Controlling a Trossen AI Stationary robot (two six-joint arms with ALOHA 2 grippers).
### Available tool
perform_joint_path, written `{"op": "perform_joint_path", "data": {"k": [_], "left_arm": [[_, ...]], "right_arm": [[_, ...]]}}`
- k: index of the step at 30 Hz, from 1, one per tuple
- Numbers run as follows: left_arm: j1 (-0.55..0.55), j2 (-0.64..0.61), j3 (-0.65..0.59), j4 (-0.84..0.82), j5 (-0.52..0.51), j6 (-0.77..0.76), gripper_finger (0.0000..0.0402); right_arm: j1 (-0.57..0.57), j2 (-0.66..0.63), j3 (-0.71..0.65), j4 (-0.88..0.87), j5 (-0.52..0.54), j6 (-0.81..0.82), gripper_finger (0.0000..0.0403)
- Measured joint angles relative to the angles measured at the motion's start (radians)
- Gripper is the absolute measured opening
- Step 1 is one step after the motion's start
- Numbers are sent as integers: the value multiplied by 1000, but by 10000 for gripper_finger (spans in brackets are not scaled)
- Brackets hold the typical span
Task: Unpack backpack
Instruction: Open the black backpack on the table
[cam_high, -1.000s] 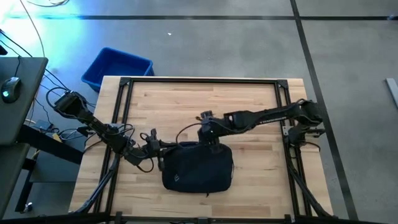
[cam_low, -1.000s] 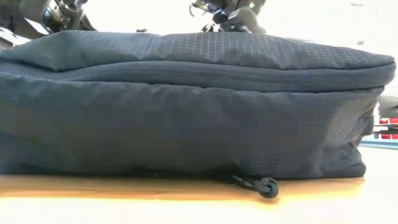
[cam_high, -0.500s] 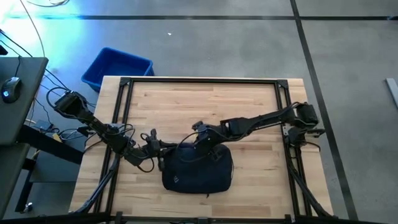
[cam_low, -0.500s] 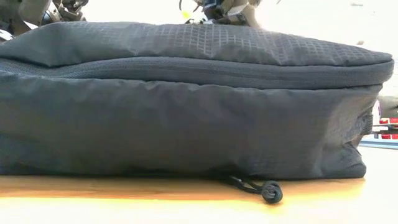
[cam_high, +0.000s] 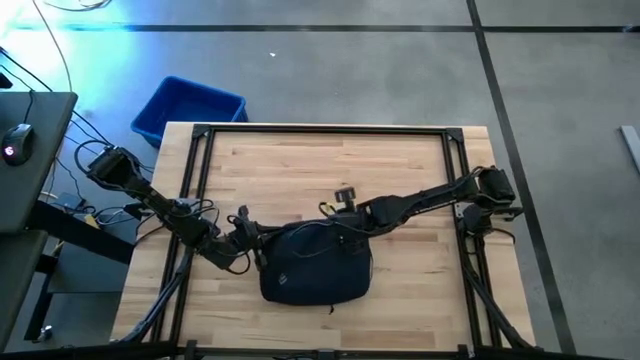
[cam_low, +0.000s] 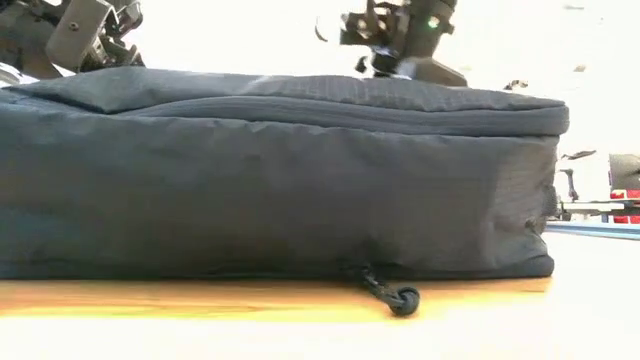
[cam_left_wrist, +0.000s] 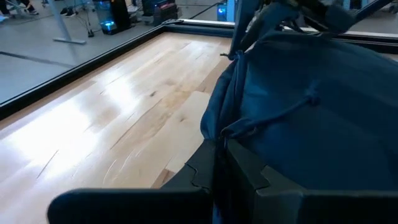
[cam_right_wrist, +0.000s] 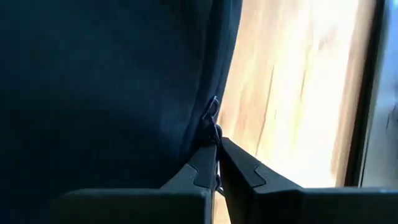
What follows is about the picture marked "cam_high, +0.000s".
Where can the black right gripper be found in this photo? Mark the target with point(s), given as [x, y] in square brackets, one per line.
[362, 217]

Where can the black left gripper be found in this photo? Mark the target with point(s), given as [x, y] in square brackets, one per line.
[247, 237]

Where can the navy blue backpack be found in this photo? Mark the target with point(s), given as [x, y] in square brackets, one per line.
[315, 270]

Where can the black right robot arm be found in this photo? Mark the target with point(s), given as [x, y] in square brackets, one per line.
[430, 197]

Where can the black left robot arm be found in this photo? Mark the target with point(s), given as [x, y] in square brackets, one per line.
[160, 205]

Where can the blue plastic bin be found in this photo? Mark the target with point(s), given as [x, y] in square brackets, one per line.
[185, 107]

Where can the black desk support beam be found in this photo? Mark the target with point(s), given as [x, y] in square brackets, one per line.
[100, 241]

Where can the grey power adapter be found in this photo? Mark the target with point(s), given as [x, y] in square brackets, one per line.
[70, 201]

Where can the dark grey desk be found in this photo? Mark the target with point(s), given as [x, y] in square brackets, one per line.
[47, 165]

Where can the desk caster wheel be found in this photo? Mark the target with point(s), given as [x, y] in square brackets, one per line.
[45, 333]

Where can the black computer mouse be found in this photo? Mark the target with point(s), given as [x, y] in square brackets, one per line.
[17, 145]

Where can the grey metal bar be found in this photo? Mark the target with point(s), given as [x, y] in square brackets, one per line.
[632, 147]

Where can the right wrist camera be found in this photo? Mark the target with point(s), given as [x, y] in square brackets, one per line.
[345, 194]

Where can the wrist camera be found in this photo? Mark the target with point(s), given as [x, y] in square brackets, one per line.
[345, 194]
[243, 210]

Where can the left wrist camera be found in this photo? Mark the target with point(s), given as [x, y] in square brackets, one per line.
[243, 210]

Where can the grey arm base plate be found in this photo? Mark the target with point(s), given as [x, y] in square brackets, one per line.
[186, 202]

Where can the black aluminium table frame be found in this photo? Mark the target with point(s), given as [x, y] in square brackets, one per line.
[400, 129]

